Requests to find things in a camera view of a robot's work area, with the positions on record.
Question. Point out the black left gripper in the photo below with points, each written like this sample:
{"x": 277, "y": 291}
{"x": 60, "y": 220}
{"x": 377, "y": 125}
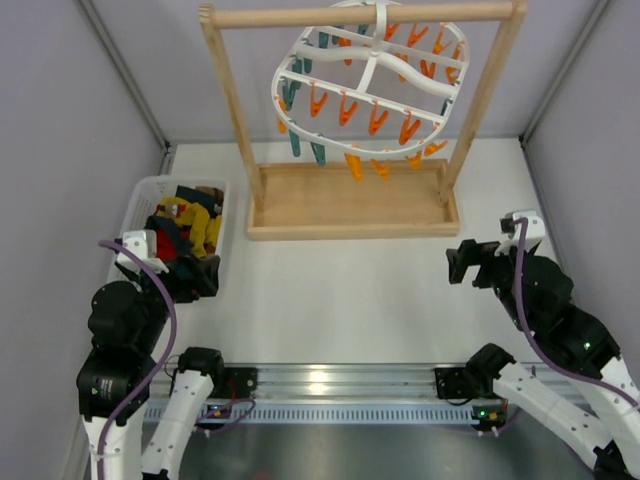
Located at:
{"x": 198, "y": 279}

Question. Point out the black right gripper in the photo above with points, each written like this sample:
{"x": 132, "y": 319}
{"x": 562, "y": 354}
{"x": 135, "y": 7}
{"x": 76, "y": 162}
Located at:
{"x": 482, "y": 262}

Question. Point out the red sock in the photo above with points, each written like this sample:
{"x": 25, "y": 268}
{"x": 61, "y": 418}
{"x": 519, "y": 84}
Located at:
{"x": 167, "y": 245}

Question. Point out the olive yellow sock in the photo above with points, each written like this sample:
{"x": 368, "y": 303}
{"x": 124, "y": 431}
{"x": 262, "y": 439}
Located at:
{"x": 203, "y": 228}

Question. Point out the white plastic basket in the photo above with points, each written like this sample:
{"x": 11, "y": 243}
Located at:
{"x": 149, "y": 191}

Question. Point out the dark navy sock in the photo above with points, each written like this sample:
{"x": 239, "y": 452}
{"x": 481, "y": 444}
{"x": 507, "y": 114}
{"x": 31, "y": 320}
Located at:
{"x": 155, "y": 223}

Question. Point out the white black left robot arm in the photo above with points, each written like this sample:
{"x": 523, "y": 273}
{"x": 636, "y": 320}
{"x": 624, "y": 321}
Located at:
{"x": 126, "y": 321}

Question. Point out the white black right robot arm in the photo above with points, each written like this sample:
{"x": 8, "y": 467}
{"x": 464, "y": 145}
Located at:
{"x": 537, "y": 296}

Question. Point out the pile of socks in basket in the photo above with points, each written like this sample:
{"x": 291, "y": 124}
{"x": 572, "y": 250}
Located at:
{"x": 210, "y": 197}

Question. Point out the wooden hanger rack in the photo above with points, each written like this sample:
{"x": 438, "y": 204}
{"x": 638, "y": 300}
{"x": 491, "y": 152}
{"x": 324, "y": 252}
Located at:
{"x": 297, "y": 199}

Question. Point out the white round clip hanger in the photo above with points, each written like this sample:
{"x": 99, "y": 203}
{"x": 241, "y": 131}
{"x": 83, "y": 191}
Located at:
{"x": 375, "y": 93}

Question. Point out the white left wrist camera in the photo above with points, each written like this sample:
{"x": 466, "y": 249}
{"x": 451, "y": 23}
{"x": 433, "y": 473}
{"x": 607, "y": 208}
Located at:
{"x": 143, "y": 244}

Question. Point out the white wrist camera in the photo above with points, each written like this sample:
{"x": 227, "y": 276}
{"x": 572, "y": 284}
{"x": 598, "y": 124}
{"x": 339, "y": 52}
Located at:
{"x": 523, "y": 228}
{"x": 143, "y": 244}

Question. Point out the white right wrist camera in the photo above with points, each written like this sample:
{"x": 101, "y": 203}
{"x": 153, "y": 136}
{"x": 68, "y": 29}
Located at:
{"x": 523, "y": 228}

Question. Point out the aluminium mounting rail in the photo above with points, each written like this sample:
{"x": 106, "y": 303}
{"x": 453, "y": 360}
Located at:
{"x": 341, "y": 383}

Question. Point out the white slotted cable duct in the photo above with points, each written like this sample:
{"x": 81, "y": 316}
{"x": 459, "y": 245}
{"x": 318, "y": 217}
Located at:
{"x": 341, "y": 414}

